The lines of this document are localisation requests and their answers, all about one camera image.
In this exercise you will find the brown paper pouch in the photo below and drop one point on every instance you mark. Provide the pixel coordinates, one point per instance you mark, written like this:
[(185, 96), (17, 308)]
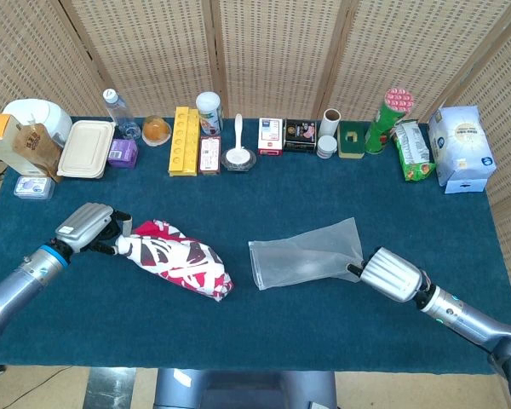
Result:
[(36, 149)]

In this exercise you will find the clear box with purple contents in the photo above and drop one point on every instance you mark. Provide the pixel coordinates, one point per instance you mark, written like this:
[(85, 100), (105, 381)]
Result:
[(33, 187)]

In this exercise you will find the grey robot torso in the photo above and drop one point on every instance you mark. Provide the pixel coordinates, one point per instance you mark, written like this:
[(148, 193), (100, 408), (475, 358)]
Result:
[(238, 392)]

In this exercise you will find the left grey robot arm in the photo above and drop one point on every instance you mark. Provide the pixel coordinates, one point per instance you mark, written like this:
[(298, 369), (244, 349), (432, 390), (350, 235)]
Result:
[(21, 281)]

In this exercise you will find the dark red labelled box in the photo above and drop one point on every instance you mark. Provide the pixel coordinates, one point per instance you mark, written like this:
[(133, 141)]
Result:
[(209, 155)]

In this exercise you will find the yellow plastic egg tray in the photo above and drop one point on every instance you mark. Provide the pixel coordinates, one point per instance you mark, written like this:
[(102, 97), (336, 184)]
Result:
[(182, 145)]

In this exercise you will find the beige lidded lunch box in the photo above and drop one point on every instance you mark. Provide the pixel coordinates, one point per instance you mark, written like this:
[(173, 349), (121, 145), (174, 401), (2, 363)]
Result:
[(85, 149)]

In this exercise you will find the red white patterned clothes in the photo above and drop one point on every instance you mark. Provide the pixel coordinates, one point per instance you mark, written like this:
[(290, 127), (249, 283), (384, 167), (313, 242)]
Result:
[(179, 260)]

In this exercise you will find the red and white box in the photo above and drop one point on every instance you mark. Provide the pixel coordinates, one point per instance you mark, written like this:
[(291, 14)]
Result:
[(270, 136)]

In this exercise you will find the blue table cloth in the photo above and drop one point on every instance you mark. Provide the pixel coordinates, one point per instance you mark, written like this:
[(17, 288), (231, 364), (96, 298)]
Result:
[(281, 332)]

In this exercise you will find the orange and beige carton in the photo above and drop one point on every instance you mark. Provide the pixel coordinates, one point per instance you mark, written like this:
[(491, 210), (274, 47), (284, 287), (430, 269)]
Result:
[(0, 145)]

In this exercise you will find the green snack bag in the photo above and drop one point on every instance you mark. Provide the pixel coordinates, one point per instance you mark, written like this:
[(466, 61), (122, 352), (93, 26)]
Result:
[(413, 149)]

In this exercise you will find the white rice spoon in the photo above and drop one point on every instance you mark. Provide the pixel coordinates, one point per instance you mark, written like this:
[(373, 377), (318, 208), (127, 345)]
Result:
[(238, 132)]

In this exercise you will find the white printed cylindrical can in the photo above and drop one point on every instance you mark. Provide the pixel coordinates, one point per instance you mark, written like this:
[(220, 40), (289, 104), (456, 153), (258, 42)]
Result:
[(209, 113)]

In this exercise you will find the orange jelly cup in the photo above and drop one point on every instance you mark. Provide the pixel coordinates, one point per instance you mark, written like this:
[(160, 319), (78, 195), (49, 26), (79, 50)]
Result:
[(155, 130)]

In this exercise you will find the green and yellow sponge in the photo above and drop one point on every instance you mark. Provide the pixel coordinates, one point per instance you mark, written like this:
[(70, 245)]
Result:
[(351, 140)]

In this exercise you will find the woven rattan folding screen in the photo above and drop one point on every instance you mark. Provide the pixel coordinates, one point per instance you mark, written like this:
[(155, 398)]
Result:
[(281, 51)]

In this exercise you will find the small white jar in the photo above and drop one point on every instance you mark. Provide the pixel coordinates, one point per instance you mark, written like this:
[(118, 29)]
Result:
[(327, 147)]

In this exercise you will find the dark glass bowl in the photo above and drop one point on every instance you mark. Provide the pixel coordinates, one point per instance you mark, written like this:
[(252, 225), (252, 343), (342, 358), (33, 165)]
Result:
[(249, 164)]

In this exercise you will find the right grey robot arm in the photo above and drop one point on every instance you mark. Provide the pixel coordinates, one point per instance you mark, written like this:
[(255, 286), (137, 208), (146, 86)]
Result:
[(472, 319)]

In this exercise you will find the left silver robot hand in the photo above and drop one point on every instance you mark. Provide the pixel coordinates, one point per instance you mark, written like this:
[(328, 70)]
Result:
[(85, 223)]

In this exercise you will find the white cardboard tube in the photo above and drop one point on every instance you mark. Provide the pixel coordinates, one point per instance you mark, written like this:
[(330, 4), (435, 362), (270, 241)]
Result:
[(331, 123)]

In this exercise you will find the black printed box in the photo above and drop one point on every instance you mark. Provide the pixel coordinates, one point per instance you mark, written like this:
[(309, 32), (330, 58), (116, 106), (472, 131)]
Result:
[(300, 136)]

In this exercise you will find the clear plastic water bottle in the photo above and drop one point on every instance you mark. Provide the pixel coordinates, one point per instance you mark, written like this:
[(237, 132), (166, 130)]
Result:
[(119, 113)]

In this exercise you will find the frosted plastic zip bag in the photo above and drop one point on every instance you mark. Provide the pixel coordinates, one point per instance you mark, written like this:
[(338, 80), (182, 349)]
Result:
[(306, 260)]

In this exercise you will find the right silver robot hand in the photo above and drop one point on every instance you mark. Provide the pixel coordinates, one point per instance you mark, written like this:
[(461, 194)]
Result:
[(392, 274)]

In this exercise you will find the small purple box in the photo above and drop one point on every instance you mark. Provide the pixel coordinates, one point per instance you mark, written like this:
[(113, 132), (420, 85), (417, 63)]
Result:
[(122, 153)]

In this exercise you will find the white rice cooker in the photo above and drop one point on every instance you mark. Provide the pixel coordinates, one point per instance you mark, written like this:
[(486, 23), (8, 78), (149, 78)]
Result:
[(38, 115)]

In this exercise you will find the green chips tube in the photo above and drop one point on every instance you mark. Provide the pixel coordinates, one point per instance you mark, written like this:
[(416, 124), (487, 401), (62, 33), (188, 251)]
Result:
[(385, 123)]

